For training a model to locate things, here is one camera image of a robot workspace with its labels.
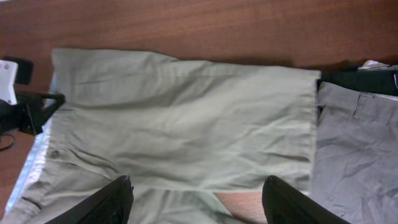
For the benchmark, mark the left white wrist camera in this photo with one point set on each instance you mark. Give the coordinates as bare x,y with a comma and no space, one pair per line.
7,79

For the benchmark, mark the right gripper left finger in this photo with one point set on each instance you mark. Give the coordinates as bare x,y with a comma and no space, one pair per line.
110,205

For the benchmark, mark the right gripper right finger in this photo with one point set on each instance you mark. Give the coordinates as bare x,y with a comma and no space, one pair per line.
283,204

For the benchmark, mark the black garment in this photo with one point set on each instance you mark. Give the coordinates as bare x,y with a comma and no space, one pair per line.
380,81

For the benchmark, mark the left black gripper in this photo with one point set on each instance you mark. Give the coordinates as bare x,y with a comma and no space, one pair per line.
35,108

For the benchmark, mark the white cloth piece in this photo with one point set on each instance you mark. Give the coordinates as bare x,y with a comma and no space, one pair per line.
372,64

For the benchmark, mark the grey shorts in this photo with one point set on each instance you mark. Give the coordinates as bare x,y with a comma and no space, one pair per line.
355,168

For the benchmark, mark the khaki green shorts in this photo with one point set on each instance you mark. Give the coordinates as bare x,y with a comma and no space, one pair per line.
183,131

